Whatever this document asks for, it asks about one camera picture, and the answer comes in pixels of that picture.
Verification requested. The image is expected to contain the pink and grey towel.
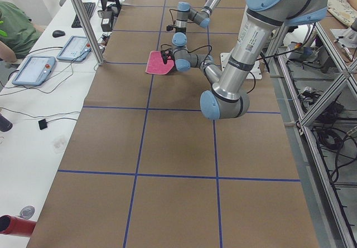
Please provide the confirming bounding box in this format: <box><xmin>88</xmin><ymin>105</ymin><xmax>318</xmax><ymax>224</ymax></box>
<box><xmin>145</xmin><ymin>51</ymin><xmax>174</xmax><ymax>75</ymax></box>

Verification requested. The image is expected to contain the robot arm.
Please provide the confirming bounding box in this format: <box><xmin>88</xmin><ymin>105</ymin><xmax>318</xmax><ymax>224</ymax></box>
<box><xmin>172</xmin><ymin>0</ymin><xmax>327</xmax><ymax>120</ymax></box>
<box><xmin>166</xmin><ymin>0</ymin><xmax>221</xmax><ymax>34</ymax></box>

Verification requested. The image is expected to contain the black power adapter box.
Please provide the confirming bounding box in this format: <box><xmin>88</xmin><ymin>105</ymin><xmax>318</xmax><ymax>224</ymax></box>
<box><xmin>101</xmin><ymin>11</ymin><xmax>114</xmax><ymax>32</ymax></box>

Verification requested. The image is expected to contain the far teach pendant tablet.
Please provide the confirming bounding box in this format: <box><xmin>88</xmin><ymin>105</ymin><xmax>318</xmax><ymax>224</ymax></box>
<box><xmin>56</xmin><ymin>36</ymin><xmax>91</xmax><ymax>63</ymax></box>

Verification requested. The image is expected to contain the teach pendant tablet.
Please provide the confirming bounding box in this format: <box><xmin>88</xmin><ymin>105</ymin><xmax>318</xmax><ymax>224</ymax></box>
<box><xmin>56</xmin><ymin>36</ymin><xmax>91</xmax><ymax>63</ymax></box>
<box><xmin>12</xmin><ymin>56</ymin><xmax>56</xmax><ymax>86</ymax></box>

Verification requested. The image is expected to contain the small black square device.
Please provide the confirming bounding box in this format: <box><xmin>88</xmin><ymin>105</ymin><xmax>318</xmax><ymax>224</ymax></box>
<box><xmin>38</xmin><ymin>119</ymin><xmax>48</xmax><ymax>130</ymax></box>

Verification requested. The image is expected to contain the black computer keyboard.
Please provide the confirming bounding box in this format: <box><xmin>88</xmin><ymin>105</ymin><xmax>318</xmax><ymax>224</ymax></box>
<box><xmin>71</xmin><ymin>2</ymin><xmax>96</xmax><ymax>28</ymax></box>

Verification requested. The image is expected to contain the black computer mouse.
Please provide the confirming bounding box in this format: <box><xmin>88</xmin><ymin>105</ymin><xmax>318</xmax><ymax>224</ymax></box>
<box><xmin>52</xmin><ymin>30</ymin><xmax>66</xmax><ymax>38</ymax></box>

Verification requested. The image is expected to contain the near teach pendant tablet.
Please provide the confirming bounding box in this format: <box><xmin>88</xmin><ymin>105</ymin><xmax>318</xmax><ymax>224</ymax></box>
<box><xmin>12</xmin><ymin>56</ymin><xmax>56</xmax><ymax>86</ymax></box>

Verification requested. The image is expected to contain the person in green shirt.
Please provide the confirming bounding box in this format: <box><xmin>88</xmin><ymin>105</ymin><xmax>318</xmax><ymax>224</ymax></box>
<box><xmin>1</xmin><ymin>1</ymin><xmax>45</xmax><ymax>64</ymax></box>

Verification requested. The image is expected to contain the round metal desk grommet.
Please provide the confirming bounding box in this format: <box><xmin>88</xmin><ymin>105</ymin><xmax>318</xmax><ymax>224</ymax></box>
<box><xmin>19</xmin><ymin>205</ymin><xmax>35</xmax><ymax>220</ymax></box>

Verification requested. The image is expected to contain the red cylinder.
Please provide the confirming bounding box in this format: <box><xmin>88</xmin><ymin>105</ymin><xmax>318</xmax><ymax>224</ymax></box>
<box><xmin>1</xmin><ymin>215</ymin><xmax>36</xmax><ymax>237</ymax></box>

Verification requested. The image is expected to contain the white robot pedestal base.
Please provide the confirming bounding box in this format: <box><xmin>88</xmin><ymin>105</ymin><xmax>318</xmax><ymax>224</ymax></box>
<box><xmin>220</xmin><ymin>52</ymin><xmax>262</xmax><ymax>80</ymax></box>

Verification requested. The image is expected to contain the aluminium frame post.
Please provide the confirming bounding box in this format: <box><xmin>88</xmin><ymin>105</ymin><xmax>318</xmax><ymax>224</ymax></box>
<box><xmin>71</xmin><ymin>0</ymin><xmax>104</xmax><ymax>66</ymax></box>

